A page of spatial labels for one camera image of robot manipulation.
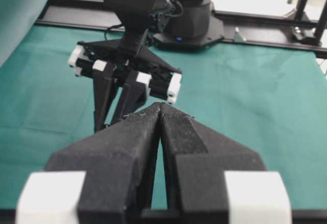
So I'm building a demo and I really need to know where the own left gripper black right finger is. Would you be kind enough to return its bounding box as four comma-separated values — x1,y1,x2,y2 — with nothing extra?
159,104,292,223

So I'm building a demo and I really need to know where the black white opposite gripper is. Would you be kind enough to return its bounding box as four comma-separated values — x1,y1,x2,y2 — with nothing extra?
67,40,182,132

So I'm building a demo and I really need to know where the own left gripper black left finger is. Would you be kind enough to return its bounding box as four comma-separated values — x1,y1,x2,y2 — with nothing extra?
15,102,160,223

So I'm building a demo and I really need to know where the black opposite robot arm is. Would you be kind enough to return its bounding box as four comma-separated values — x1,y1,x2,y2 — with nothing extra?
15,0,292,223

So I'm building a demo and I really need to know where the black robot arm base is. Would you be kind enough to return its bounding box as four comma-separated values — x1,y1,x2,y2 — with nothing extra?
153,0,225,49

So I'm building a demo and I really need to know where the green table cloth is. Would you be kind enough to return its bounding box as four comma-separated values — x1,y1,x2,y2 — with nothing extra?
1,26,326,209

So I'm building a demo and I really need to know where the grey-green backdrop curtain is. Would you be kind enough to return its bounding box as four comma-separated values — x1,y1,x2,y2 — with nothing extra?
1,0,47,65

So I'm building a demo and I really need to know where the black aluminium frame rail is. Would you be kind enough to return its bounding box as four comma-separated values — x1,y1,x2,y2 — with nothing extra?
36,0,326,58

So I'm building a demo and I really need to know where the black vertical frame post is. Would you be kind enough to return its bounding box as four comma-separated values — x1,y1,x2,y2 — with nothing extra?
292,0,326,46

